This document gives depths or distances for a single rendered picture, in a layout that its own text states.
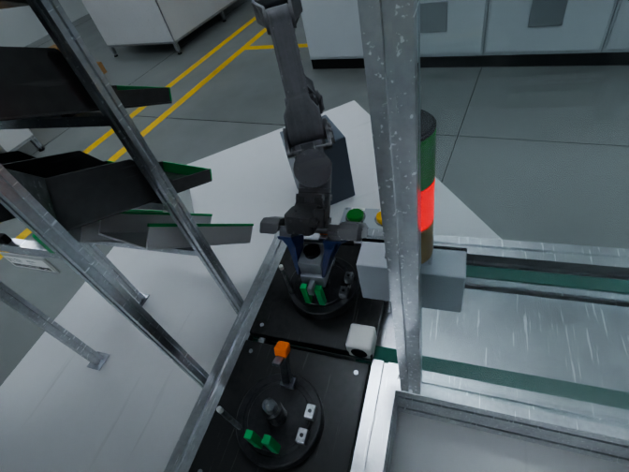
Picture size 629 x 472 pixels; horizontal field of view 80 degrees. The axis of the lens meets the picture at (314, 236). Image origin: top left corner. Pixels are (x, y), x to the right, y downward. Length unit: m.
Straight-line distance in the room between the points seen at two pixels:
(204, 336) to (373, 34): 0.80
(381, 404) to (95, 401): 0.63
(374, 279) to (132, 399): 0.65
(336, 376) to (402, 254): 0.35
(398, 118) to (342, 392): 0.49
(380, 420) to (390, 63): 0.53
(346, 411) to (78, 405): 0.62
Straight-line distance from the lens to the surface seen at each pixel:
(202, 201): 1.29
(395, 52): 0.25
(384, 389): 0.67
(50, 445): 1.03
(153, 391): 0.93
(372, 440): 0.65
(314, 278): 0.68
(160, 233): 0.69
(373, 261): 0.44
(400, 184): 0.31
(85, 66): 0.56
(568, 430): 0.70
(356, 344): 0.67
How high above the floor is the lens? 1.58
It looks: 45 degrees down
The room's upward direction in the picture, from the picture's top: 17 degrees counter-clockwise
